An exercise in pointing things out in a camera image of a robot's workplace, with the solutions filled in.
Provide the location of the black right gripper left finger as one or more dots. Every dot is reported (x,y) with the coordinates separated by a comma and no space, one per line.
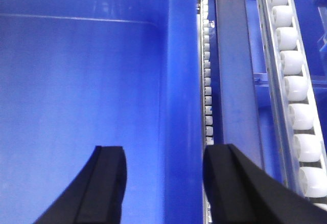
(96,194)

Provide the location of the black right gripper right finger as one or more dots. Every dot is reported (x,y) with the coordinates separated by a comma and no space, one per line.
(240,192)

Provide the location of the light blue plastic crate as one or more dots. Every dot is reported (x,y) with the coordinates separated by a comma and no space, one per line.
(80,73)

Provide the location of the white roller track lower right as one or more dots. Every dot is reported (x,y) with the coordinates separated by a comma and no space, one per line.
(206,89)

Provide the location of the white roller conveyor track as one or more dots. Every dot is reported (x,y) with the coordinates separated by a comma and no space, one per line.
(297,124)

